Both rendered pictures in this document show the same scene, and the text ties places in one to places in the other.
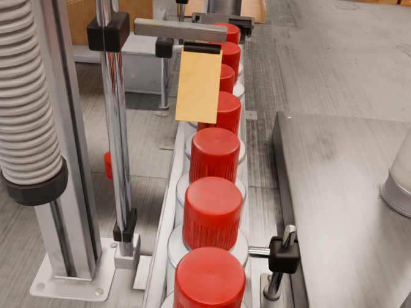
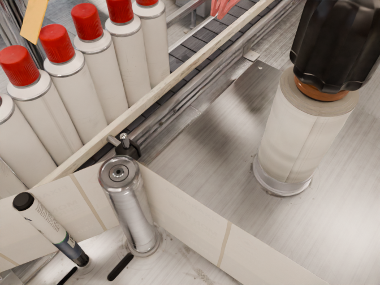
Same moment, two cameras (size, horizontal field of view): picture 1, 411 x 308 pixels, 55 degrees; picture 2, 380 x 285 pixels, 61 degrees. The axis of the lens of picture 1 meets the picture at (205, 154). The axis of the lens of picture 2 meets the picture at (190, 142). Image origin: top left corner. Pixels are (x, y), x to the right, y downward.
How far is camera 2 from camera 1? 0.36 m
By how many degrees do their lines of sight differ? 31
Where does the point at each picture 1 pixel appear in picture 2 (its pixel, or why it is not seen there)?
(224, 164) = (7, 69)
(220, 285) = not seen: outside the picture
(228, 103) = (52, 34)
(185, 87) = (27, 16)
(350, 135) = not seen: hidden behind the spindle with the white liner
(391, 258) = (207, 195)
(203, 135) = (10, 48)
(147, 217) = not seen: hidden behind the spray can
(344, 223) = (203, 158)
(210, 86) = (37, 20)
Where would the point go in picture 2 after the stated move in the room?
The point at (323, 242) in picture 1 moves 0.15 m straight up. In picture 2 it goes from (175, 162) to (171, 96)
